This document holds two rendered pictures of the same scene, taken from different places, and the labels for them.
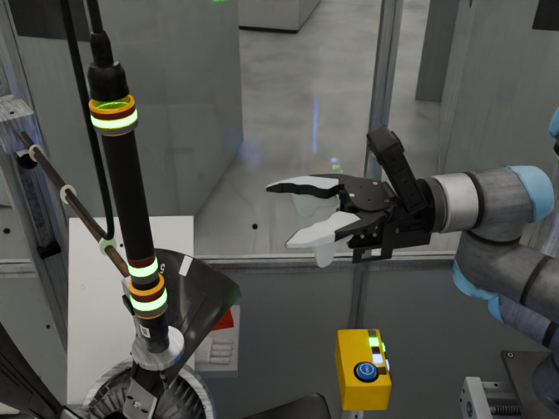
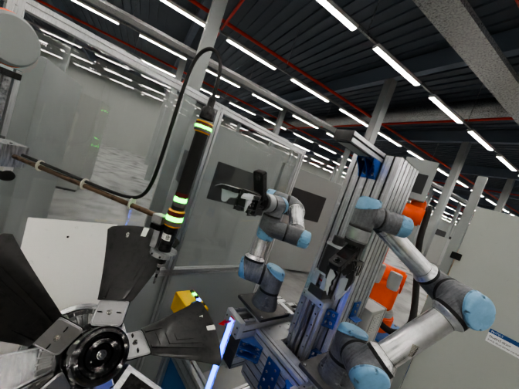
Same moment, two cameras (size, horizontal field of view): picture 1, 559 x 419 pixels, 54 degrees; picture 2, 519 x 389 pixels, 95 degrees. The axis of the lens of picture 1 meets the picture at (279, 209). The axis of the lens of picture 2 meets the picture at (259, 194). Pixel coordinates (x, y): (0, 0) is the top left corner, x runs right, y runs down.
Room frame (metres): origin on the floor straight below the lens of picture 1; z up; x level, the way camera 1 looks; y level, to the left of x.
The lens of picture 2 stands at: (-0.09, 0.44, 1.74)
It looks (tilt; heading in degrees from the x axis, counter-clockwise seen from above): 5 degrees down; 317
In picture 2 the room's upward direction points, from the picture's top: 19 degrees clockwise
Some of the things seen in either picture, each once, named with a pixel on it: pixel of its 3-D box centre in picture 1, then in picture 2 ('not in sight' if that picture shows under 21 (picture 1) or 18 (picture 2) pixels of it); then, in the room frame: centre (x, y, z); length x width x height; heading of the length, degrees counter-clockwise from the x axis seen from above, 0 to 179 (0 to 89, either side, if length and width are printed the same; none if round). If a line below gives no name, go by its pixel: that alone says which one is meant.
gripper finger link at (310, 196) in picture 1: (303, 199); (225, 193); (0.59, -0.03, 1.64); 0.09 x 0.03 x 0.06; 74
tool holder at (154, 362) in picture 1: (150, 320); (165, 235); (0.50, 0.17, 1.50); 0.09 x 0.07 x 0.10; 37
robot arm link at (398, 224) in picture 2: not in sight; (390, 222); (0.21, -0.46, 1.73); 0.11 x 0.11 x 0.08; 50
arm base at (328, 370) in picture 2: not in sight; (339, 366); (0.24, -0.60, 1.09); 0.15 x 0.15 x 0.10
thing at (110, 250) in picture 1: (67, 194); (82, 184); (0.74, 0.35, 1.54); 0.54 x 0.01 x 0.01; 37
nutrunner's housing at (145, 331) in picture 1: (136, 231); (186, 181); (0.50, 0.16, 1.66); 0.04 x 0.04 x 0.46
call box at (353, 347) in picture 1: (361, 370); (188, 309); (0.80, -0.19, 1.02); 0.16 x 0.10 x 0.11; 2
